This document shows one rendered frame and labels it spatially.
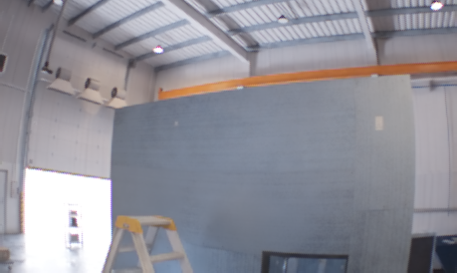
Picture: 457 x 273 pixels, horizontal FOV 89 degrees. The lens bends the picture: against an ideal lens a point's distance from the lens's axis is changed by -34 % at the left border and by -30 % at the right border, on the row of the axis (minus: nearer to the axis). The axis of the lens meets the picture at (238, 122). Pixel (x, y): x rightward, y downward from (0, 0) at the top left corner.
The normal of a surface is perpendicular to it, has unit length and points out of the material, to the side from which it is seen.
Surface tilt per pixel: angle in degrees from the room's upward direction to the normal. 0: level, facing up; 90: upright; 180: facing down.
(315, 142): 90
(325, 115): 90
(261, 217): 90
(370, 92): 90
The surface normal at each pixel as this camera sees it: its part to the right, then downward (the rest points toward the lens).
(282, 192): -0.49, -0.19
